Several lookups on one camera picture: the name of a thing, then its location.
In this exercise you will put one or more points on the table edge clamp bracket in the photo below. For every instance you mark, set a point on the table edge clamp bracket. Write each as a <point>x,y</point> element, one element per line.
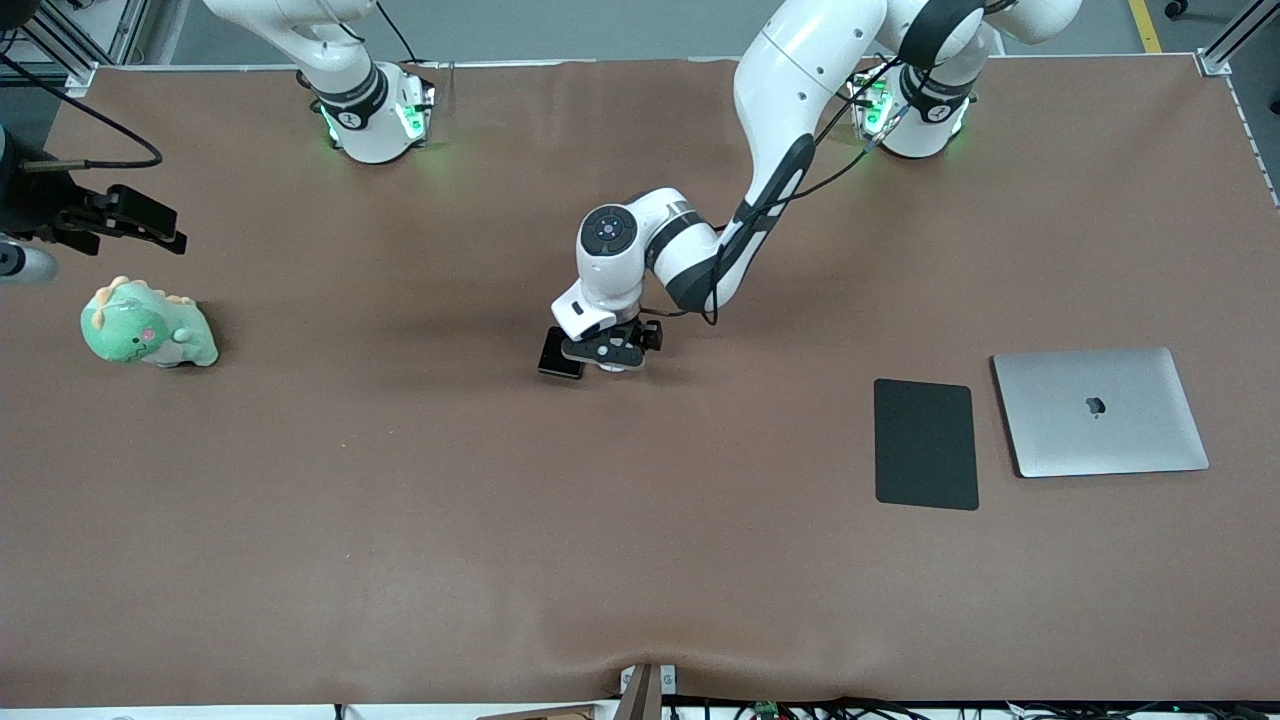
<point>640,695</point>

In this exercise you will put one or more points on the black caster wheel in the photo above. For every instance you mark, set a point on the black caster wheel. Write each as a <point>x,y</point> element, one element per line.
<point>1177,7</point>

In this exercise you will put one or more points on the brown table cover mat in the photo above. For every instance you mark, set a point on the brown table cover mat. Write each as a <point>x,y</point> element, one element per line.
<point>640,550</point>

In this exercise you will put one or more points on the black mouse pad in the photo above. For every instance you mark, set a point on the black mouse pad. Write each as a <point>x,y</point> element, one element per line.
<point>925,445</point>

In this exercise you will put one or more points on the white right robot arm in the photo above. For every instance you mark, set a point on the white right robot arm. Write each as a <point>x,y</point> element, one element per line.
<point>370,140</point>

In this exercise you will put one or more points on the aluminium corner frame post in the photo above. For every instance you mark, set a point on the aluminium corner frame post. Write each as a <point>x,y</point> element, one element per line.
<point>1235,35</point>

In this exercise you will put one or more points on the silver closed laptop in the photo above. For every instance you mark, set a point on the silver closed laptop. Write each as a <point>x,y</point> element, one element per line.
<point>1060,420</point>

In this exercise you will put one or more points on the green dinosaur plush toy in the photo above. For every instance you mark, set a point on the green dinosaur plush toy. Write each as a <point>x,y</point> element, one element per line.
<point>130,335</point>

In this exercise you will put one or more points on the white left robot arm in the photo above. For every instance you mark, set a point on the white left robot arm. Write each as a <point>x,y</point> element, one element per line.
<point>790,70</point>

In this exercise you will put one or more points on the black flip phone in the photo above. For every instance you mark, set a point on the black flip phone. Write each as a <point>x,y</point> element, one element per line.
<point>552,358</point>

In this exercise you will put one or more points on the green connector board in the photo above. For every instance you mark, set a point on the green connector board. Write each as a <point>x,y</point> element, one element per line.
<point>767,710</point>

